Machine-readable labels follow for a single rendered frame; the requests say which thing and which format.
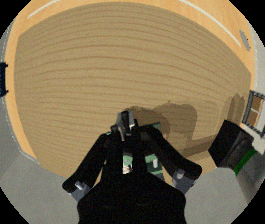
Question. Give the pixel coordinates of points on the green bench vise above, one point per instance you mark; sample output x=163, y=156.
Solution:
x=153, y=165

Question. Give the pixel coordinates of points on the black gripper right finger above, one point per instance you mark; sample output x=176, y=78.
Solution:
x=184, y=172

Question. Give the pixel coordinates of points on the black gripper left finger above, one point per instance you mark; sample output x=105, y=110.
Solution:
x=84, y=178

